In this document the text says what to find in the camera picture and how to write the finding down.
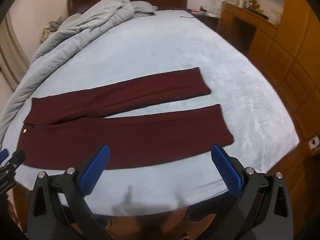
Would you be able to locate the maroon pants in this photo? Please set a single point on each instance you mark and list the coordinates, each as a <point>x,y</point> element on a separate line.
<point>125,135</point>

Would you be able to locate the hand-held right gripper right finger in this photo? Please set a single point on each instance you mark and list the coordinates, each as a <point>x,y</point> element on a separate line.
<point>226,170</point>

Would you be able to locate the wooden cabinet unit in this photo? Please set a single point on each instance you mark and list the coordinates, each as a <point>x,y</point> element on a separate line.
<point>282,55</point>

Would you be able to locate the white bottle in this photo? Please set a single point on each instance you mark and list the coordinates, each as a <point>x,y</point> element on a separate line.
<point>241,0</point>

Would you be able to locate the small black white object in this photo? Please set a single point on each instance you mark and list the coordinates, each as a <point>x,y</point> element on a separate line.
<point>314,143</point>

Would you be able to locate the small black item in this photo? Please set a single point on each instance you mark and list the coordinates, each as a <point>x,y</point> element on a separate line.
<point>203,9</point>

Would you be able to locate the grey-blue duvet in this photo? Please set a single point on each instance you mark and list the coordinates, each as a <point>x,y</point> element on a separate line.
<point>75,37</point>

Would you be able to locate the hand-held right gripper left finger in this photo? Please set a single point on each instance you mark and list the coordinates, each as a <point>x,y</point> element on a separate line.
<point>96,170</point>

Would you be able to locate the small red item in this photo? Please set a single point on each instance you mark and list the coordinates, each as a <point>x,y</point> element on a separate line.
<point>195,11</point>

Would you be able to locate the green potted plant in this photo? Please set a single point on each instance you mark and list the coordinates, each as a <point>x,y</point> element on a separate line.
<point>252,2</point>

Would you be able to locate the floral cloth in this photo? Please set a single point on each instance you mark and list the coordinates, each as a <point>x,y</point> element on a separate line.
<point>47,33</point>

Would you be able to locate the grey-blue pillow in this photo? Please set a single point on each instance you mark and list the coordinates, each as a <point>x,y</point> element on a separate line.
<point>145,8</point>

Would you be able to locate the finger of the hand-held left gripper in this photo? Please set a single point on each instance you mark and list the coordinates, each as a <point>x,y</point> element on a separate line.
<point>3,155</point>
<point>17,158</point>

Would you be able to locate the grey cloth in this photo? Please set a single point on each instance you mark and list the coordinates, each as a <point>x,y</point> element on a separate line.
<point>56,22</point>

